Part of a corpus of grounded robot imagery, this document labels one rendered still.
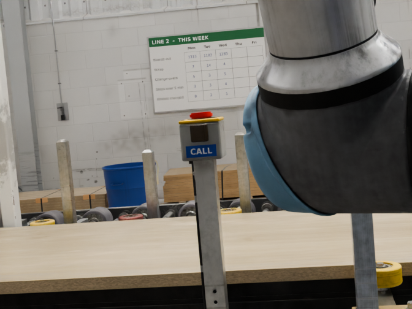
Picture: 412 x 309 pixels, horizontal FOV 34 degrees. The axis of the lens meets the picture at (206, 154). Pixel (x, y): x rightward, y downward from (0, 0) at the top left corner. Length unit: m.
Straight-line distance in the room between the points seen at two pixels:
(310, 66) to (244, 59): 7.77
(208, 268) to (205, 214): 0.10
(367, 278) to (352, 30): 0.74
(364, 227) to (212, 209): 0.26
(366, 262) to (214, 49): 7.21
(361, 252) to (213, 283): 0.26
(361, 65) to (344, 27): 0.03
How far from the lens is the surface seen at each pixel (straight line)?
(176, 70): 8.32
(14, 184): 2.35
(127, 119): 8.43
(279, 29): 0.51
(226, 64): 8.28
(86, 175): 8.58
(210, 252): 1.19
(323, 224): 1.84
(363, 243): 1.18
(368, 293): 1.20
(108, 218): 2.81
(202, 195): 1.17
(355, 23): 0.51
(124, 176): 6.66
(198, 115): 1.16
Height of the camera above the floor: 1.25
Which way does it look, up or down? 4 degrees down
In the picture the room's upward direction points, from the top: 5 degrees counter-clockwise
